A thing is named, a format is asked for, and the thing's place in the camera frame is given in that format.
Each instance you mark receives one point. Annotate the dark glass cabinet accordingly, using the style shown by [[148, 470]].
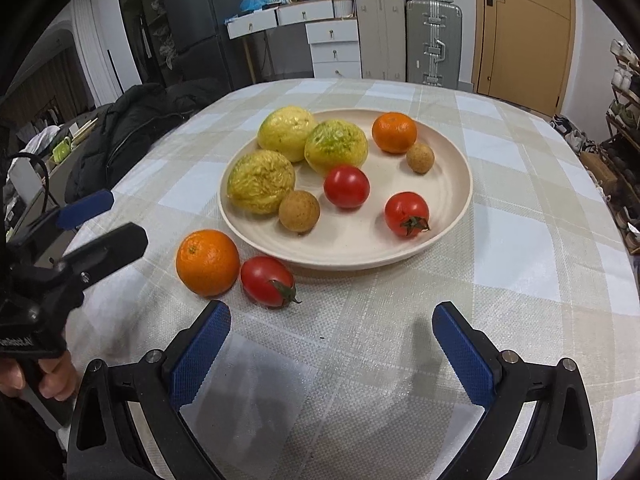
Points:
[[145, 15]]

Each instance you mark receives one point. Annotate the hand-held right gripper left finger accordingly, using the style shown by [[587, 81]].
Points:
[[200, 355]]

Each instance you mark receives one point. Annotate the person's left hand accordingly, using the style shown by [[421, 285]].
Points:
[[57, 377]]

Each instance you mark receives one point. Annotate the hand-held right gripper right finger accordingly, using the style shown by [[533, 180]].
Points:
[[462, 355]]

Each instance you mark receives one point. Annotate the small brown longan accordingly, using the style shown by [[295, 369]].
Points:
[[419, 158]]

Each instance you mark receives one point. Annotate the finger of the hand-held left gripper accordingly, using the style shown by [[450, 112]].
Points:
[[115, 245], [85, 207]]

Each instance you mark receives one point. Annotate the silver suitcase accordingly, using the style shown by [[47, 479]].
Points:
[[432, 40]]

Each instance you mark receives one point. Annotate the green object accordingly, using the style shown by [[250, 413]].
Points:
[[62, 150]]

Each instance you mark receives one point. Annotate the wooden door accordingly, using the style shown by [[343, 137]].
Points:
[[525, 35]]

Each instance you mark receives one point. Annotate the beige round plate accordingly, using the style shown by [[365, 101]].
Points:
[[350, 242]]

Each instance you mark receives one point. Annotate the white desk with drawers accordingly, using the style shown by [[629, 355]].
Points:
[[305, 12]]

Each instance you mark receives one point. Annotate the blue plastic bag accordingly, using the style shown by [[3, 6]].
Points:
[[255, 2]]

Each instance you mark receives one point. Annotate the wooden shoe rack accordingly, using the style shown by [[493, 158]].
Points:
[[622, 135]]

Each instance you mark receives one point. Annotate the white drawer chest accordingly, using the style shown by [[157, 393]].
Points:
[[332, 50]]

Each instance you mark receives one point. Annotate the grey refrigerator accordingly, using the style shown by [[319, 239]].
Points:
[[205, 15]]

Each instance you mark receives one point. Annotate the red tomato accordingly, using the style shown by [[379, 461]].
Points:
[[346, 186], [405, 210], [265, 280]]

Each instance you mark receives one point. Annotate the small orange mandarin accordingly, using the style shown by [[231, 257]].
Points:
[[394, 132]]

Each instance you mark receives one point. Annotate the large brown longan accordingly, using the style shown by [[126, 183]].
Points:
[[299, 211]]

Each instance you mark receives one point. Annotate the black padded jacket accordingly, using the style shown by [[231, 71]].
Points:
[[130, 125]]

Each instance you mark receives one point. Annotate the wrinkled yellow passion fruit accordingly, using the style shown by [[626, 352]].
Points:
[[261, 182]]

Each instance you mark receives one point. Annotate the green yellow passion fruit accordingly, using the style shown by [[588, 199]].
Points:
[[336, 147]]

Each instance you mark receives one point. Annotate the large orange mandarin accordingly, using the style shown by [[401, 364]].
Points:
[[207, 262]]

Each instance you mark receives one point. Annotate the brown curtain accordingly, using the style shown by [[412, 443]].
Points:
[[45, 85]]

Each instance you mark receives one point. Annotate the pale yellow passion fruit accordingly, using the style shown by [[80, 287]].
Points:
[[285, 132]]

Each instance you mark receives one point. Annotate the beige suitcase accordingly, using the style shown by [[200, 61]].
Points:
[[380, 35]]

